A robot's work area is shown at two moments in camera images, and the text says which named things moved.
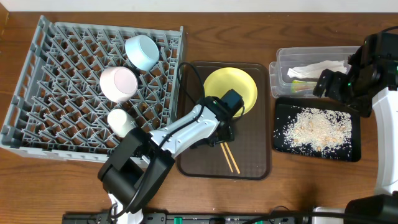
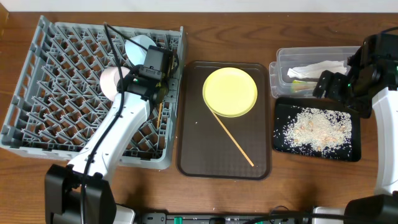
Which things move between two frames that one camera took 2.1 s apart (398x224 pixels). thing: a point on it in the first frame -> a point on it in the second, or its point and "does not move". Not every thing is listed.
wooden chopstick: (226, 157) -> (160, 114)
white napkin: (314, 70) does not move
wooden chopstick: (232, 158) -> (240, 149)
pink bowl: (118, 84) does not move
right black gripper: (337, 79) does not move
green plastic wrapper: (300, 86) does not move
